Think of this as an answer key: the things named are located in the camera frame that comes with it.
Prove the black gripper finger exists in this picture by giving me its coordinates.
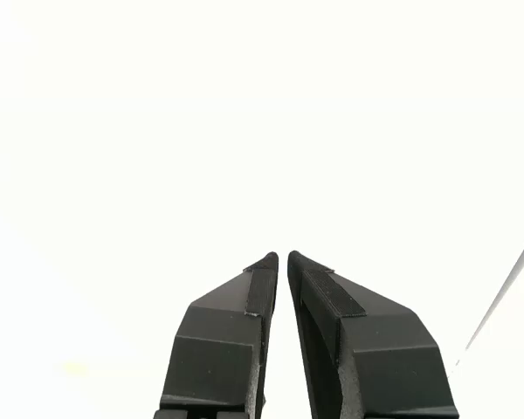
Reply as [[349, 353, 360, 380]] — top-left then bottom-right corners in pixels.
[[286, 250, 460, 419], [153, 251, 279, 419]]

